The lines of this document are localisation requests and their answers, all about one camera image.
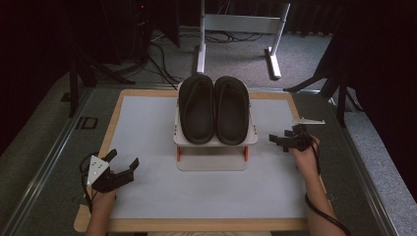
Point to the black slipper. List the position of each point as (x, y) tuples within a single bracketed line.
[(232, 109), (197, 108)]

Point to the dark computer tower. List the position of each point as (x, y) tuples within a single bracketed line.
[(137, 29)]

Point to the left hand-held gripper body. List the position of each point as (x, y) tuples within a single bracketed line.
[(96, 170)]

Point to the white two-tier shoe rack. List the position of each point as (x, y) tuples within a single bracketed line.
[(213, 157)]

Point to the metal floor rail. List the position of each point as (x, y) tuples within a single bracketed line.
[(367, 177), (49, 157)]

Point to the person's left hand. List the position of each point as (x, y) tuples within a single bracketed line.
[(105, 200)]

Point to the white desk frame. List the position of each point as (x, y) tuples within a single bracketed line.
[(242, 23)]

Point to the person's right hand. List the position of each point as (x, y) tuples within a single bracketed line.
[(308, 162)]

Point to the black rectangular floor frame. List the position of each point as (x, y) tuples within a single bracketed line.
[(87, 123)]

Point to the black tripod stand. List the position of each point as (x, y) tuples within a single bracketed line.
[(334, 82), (75, 82)]

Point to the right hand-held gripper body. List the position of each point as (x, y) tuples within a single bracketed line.
[(300, 142)]

